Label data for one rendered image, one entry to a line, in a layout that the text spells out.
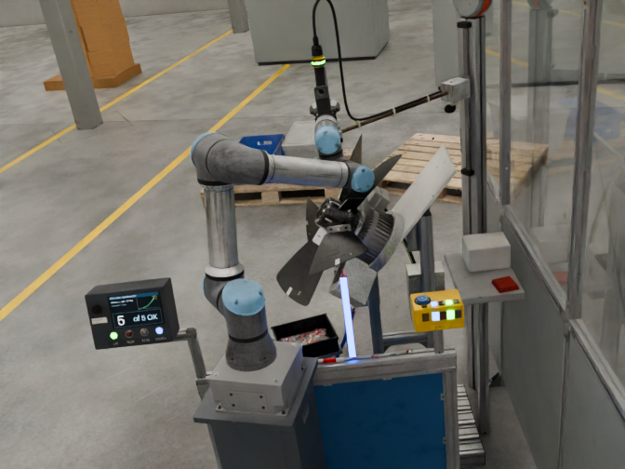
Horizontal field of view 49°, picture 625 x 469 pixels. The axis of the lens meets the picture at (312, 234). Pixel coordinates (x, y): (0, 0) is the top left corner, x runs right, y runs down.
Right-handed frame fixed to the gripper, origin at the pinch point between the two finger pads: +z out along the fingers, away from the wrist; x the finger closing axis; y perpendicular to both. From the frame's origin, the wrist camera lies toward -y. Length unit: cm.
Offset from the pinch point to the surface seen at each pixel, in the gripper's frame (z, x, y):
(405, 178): 273, 53, 151
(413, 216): 1, 28, 48
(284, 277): 2, -24, 69
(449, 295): -37, 34, 59
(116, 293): -43, -72, 41
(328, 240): -11.3, -4.2, 47.6
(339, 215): 1.7, 0.7, 44.5
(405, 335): 9, 22, 108
